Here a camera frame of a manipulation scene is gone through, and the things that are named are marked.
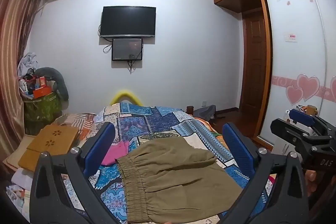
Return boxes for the person's right hand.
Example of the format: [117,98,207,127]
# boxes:
[305,169,320,196]

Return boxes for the grey bag on floor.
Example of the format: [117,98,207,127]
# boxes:
[196,105,216,121]

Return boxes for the wooden lap desk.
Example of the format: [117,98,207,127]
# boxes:
[18,124,80,172]

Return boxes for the wooden wardrobe with white doors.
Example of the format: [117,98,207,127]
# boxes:
[257,0,336,151]

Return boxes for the white crumpled cloth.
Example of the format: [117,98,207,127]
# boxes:
[18,52,38,75]

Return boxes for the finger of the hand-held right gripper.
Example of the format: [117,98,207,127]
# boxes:
[288,109,317,130]
[270,118,314,148]

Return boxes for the small black wall monitor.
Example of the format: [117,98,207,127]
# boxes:
[112,38,143,61]

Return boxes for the pile of white cloths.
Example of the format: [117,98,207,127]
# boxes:
[5,169,34,215]

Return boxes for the orange box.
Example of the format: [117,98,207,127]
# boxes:
[33,86,54,98]

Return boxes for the blue patchwork blanket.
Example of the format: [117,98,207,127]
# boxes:
[63,103,279,224]

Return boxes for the striped brown curtain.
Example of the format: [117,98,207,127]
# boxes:
[0,0,48,161]

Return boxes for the brown wooden door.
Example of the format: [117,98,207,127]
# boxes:
[241,10,269,110]

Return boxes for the orange patterned blanket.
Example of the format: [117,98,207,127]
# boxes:
[194,116,223,136]

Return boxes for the pink cloth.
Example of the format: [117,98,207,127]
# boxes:
[101,140,130,165]

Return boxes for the olive green pants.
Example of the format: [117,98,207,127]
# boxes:
[115,137,243,223]

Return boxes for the orange striped pillow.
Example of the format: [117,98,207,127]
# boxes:
[54,112,97,140]

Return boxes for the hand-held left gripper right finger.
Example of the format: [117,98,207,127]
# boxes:
[213,122,309,224]

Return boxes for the grey neck pillow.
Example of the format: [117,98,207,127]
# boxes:
[34,67,69,101]

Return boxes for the yellow foam hoop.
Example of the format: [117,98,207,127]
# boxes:
[110,90,143,106]

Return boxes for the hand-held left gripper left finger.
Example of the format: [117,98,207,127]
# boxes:
[29,122,124,224]

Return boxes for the green fabric storage bin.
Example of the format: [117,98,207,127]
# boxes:
[24,93,62,135]

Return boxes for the black wall television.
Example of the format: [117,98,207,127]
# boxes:
[100,6,156,38]

